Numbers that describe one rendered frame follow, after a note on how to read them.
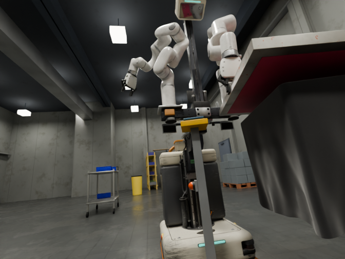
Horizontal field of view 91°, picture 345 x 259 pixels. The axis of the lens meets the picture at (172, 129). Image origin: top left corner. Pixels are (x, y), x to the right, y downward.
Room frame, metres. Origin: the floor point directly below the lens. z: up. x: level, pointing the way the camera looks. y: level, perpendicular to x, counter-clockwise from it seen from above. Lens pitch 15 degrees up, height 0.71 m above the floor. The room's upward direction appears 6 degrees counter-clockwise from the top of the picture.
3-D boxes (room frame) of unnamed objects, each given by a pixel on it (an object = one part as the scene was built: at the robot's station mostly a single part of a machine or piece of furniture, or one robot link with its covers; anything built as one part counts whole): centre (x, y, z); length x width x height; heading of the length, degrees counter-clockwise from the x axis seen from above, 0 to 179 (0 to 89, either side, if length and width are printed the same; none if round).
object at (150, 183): (10.31, 1.50, 1.01); 2.19 x 0.59 x 2.02; 9
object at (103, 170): (4.39, 1.81, 0.53); 1.19 x 0.66 x 1.07; 9
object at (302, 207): (0.69, -0.37, 0.74); 0.45 x 0.03 x 0.43; 175
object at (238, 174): (6.88, -2.38, 0.63); 1.24 x 0.83 x 1.26; 9
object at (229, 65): (0.70, -0.30, 1.16); 0.10 x 0.08 x 0.11; 85
